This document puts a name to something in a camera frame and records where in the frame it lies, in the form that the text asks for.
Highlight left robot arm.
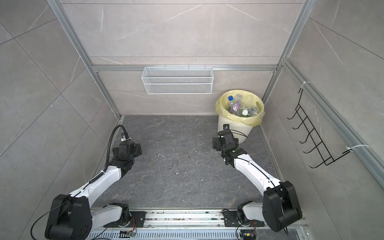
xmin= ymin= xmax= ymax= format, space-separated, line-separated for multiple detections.
xmin=45 ymin=140 xmax=142 ymax=240

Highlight black wire hook rack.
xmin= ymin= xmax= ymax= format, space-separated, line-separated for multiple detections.
xmin=287 ymin=89 xmax=370 ymax=169

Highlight clear crushed bottle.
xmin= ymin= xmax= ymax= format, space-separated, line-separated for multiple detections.
xmin=243 ymin=94 xmax=255 ymax=110

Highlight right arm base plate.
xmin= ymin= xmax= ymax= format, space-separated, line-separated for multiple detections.
xmin=222 ymin=209 xmax=265 ymax=227

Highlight aluminium front rail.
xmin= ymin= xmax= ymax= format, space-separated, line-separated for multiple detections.
xmin=84 ymin=209 xmax=313 ymax=240

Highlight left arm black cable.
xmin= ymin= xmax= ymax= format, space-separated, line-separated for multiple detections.
xmin=29 ymin=124 xmax=130 ymax=240

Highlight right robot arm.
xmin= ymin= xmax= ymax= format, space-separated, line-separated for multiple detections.
xmin=213 ymin=130 xmax=303 ymax=232

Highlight Pepsi blue label bottle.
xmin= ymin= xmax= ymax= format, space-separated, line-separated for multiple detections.
xmin=249 ymin=106 xmax=261 ymax=117

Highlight white plastic waste bin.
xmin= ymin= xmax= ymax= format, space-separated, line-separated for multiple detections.
xmin=217 ymin=116 xmax=253 ymax=144

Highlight white wire mesh basket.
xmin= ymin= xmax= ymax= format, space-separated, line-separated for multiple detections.
xmin=142 ymin=67 xmax=214 ymax=95

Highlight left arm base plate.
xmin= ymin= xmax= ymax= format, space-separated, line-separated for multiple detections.
xmin=104 ymin=211 xmax=147 ymax=229

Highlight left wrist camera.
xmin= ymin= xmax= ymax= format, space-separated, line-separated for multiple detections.
xmin=121 ymin=133 xmax=130 ymax=142

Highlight yellow bin liner bag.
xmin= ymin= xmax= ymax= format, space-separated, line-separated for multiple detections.
xmin=215 ymin=90 xmax=265 ymax=127

